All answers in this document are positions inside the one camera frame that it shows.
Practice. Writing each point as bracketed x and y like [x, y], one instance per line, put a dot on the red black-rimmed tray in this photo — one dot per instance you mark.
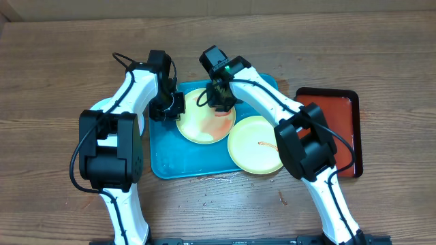
[341, 109]

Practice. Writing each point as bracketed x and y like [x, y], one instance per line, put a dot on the light blue plate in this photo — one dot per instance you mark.
[100, 104]

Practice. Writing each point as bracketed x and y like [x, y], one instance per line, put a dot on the yellow-green plate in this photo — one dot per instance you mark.
[200, 125]
[252, 146]

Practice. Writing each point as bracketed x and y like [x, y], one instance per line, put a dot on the orange sponge with dark scourer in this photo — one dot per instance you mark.
[221, 114]

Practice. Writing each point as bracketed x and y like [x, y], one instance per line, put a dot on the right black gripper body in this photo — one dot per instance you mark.
[222, 103]

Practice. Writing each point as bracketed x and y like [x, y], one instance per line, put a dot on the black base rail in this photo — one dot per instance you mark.
[300, 240]

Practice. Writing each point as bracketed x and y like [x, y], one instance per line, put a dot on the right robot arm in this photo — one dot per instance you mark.
[305, 143]

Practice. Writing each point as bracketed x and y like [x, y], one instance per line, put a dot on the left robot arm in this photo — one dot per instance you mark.
[109, 159]

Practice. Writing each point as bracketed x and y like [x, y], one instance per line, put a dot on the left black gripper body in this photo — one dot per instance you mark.
[167, 107]

